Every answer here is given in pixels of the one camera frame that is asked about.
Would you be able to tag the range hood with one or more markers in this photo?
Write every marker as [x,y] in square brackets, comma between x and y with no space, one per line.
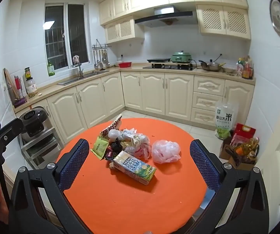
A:
[168,16]

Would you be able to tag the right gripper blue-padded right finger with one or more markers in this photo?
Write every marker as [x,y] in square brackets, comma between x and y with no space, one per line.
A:
[239,204]

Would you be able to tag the window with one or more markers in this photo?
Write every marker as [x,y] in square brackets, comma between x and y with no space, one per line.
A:
[65,35]

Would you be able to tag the brown cardboard box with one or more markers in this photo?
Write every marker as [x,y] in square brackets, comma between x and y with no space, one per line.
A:
[238,162]

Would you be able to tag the rice bag white green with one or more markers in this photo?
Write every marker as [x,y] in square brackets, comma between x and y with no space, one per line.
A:
[225,118]

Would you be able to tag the gas stove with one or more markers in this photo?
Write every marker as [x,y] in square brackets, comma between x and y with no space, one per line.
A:
[171,66]

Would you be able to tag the juice carton box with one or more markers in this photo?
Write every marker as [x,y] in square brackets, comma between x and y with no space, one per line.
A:
[134,167]

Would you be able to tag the red white snack wrapper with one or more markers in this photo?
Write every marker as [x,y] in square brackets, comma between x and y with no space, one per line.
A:
[114,125]

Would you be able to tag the glass jar with lid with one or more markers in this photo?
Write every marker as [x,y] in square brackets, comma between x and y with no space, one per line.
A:
[30,85]

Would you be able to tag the sink faucet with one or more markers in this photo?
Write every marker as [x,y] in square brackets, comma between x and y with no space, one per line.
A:
[80,70]

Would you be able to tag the kitchen cabinets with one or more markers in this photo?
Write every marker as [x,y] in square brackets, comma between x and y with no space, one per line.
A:
[125,19]
[184,97]

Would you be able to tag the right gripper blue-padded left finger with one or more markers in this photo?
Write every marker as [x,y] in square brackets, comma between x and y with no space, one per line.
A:
[27,213]

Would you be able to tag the orange round table cloth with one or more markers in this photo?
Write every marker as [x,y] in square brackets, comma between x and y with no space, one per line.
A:
[109,201]

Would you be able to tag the wooden cutting board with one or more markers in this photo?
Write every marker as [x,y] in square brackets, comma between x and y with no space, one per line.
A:
[11,87]

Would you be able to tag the lower kitchen cabinets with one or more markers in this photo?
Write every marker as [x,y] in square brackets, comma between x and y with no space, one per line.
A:
[184,97]

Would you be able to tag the green snack packet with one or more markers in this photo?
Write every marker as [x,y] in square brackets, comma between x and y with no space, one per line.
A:
[100,146]

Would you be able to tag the round wall clock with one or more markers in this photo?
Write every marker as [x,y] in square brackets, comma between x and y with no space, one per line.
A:
[274,11]

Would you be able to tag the cooking oil bottle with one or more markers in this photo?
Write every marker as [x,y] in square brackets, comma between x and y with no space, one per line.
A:
[247,152]

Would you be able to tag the dark wrapper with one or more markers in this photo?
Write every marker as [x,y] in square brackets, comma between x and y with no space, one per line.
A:
[113,150]

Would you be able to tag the red gift box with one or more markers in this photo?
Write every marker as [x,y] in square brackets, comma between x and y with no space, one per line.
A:
[242,134]

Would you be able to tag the pink plastic bag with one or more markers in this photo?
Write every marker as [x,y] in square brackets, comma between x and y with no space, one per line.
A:
[164,151]

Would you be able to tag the red basin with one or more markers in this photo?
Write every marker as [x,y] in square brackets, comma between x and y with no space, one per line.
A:
[125,64]

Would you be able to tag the steel pan with lid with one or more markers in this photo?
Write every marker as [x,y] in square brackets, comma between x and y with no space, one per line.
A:
[211,66]

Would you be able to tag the condiment bottles group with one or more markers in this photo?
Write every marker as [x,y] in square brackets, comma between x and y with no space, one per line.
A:
[245,67]

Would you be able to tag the green dish soap bottle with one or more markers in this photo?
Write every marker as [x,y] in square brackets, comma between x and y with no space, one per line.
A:
[50,68]

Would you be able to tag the metal shelf rack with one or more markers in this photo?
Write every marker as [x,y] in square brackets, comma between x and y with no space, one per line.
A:
[42,149]

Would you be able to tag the green electric cooker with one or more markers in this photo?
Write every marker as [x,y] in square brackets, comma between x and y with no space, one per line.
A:
[181,57]

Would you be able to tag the upper kitchen cabinets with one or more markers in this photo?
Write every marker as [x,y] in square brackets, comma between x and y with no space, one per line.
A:
[125,19]

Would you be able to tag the black rice cooker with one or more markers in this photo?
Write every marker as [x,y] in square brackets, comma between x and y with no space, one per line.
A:
[35,122]

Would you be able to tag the hanging utensil rack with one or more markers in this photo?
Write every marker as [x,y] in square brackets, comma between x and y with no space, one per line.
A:
[100,56]

